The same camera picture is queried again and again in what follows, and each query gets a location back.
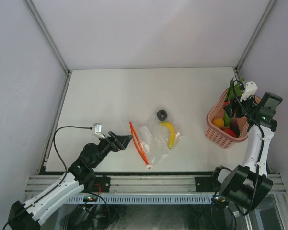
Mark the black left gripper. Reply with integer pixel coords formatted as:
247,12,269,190
92,131,132,167

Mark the yellow fake lemon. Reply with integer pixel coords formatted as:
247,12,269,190
212,117,225,128

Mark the purple fake eggplant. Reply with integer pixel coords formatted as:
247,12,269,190
230,118,240,138

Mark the green fake leafy vegetable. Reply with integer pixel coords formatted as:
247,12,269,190
225,77,242,101

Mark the red fake tomato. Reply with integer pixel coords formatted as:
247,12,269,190
224,129,237,138

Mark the clear zip top bag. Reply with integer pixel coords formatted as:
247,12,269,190
129,114,183,169

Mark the dark fake avocado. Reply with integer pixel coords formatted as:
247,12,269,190
156,109,168,122

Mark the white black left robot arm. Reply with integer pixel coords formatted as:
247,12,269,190
3,132,133,230

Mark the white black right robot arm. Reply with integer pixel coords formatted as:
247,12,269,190
210,92,283,212

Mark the yellow fake banana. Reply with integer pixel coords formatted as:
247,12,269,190
159,121,175,149

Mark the pink plastic basket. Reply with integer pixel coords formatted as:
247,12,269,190
205,89,249,149

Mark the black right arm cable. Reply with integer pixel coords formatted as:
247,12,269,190
232,80,265,216

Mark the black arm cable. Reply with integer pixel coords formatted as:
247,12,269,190
232,80,265,216
2,126,95,230

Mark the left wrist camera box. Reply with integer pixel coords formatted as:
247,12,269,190
92,123,106,139

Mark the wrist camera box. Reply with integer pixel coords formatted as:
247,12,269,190
92,123,106,139
240,81,258,102

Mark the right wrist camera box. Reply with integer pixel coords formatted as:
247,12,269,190
240,81,258,102

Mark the aluminium frame post right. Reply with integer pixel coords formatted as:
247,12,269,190
233,0,278,78

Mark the aluminium frame post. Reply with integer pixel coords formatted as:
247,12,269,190
233,0,278,78
23,0,71,76

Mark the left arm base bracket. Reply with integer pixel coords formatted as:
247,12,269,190
86,176,111,194

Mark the aluminium mounting rail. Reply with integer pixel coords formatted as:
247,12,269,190
25,174,286,195

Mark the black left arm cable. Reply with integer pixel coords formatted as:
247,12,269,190
2,126,95,230

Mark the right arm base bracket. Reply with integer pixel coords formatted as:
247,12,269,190
195,166,232,193

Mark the perforated cable tray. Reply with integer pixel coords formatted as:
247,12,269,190
65,194,212,205

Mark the aluminium frame post left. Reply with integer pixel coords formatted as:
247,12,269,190
23,0,71,76

